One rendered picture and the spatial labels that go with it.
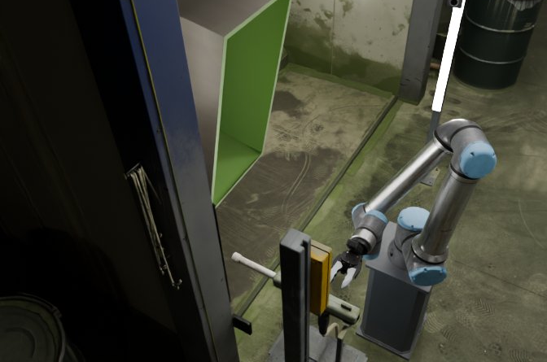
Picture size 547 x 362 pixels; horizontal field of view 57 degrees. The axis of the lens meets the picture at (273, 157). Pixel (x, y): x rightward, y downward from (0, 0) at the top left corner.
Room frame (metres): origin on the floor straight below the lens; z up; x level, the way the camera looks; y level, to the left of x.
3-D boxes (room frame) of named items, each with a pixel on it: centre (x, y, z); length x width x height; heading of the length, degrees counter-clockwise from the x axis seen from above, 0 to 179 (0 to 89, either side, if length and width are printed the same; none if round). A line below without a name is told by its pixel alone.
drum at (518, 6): (3.89, -1.98, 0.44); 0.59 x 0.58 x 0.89; 161
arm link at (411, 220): (1.43, -0.61, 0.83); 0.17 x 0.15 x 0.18; 0
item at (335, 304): (0.98, -0.04, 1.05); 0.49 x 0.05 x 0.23; 57
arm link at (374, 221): (1.26, -0.37, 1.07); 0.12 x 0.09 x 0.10; 147
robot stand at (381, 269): (1.44, -0.61, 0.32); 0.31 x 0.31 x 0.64; 57
